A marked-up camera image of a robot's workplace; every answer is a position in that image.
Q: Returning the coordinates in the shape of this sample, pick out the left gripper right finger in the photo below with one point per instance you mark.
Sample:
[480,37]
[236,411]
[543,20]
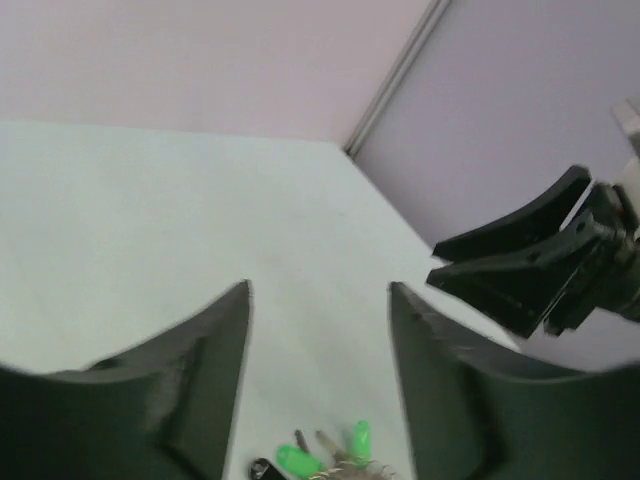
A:
[478,410]

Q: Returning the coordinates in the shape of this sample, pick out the green key tag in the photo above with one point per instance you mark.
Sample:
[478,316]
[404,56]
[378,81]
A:
[297,462]
[361,443]

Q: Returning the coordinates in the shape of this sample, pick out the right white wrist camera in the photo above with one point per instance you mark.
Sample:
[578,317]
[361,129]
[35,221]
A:
[626,115]

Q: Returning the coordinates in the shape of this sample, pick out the black key tag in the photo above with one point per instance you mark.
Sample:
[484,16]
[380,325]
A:
[263,469]

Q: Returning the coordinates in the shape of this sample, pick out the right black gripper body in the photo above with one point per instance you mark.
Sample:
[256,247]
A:
[603,262]

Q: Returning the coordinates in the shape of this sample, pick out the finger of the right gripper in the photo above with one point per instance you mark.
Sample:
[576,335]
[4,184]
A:
[532,223]
[515,289]

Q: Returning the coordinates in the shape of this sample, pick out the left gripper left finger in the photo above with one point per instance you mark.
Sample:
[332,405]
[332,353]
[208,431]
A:
[163,409]

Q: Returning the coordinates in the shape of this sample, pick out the right aluminium frame post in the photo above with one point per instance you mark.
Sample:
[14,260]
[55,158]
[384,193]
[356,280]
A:
[419,36]

